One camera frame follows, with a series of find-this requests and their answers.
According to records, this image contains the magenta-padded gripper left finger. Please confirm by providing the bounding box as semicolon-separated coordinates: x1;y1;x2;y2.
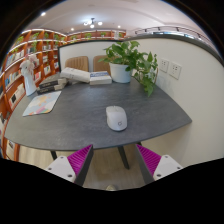
44;143;95;187

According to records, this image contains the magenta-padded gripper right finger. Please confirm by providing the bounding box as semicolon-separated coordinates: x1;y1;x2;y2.
134;143;184;185

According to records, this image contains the white computer mouse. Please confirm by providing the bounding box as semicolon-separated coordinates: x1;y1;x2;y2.
105;105;128;132

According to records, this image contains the pastel printed mouse pad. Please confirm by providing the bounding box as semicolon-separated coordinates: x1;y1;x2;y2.
22;90;62;117

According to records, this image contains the thin dark hardcover book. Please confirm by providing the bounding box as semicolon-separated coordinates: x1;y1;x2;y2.
36;84;66;96

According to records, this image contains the thick dark hardcover book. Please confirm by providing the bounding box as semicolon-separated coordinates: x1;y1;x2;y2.
38;77;68;90

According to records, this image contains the white vase with pink flowers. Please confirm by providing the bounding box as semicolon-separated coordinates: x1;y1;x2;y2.
19;54;39;97

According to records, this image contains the white paperback book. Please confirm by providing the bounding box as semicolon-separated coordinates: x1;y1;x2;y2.
59;66;92;84

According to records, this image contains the blue and white book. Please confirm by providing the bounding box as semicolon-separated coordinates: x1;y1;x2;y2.
89;70;113;86

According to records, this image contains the green plant in white pot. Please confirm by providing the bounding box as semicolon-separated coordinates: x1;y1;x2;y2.
98;40;159;98

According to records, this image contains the tan upholstered chair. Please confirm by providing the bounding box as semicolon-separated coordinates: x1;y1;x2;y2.
64;55;90;73
92;54;112;75

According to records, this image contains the orange wooden bookshelf unit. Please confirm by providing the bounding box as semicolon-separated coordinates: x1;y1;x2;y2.
0;28;128;163

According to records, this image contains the ceiling lamp with round bulbs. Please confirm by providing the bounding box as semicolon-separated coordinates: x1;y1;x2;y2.
83;17;104;30

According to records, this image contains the white wall socket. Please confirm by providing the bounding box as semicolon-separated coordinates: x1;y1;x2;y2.
168;61;183;80
158;58;170;74

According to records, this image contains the black ceiling track light rail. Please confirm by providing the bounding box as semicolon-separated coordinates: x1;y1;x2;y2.
134;25;214;45

